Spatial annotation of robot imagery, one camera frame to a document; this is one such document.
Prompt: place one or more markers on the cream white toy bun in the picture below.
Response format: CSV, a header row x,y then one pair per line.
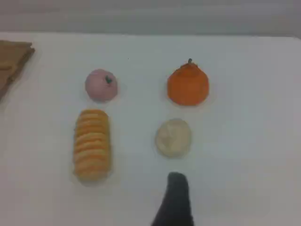
x,y
172,139

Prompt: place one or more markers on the orange toy pear-shaped fruit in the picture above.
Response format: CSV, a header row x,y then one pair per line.
x,y
188,87

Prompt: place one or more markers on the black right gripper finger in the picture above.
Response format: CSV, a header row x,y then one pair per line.
x,y
175,202

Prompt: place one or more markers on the pink toy peach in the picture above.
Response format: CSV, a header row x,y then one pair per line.
x,y
100,87

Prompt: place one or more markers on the brown jute tote bag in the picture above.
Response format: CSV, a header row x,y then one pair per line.
x,y
11,61

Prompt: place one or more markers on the long striped toy bread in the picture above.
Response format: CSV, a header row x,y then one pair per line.
x,y
92,146

